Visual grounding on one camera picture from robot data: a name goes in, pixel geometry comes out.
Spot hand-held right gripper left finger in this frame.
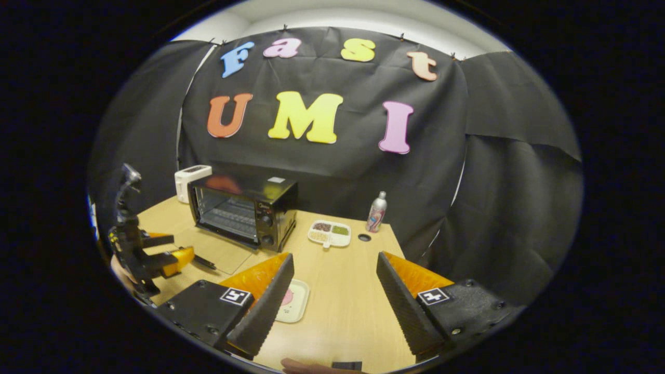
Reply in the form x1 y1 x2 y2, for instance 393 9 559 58
156 253 295 360

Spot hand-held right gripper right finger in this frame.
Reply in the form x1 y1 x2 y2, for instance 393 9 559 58
377 251 520 363

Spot cream food tray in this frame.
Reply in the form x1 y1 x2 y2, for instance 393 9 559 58
274 279 311 324

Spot black electric oven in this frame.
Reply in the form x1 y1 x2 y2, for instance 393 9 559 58
174 174 299 276

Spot white toaster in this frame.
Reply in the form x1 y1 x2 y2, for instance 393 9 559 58
174 165 212 204

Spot white divided snack dish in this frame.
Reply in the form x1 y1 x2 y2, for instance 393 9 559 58
308 220 352 249

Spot silver bottle with colourful label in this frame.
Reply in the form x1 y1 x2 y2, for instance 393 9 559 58
366 191 388 233

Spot black backdrop cloth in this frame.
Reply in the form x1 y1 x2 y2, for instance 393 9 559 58
88 26 585 307

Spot wire oven rack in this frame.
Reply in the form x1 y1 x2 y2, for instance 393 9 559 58
200 197 259 241

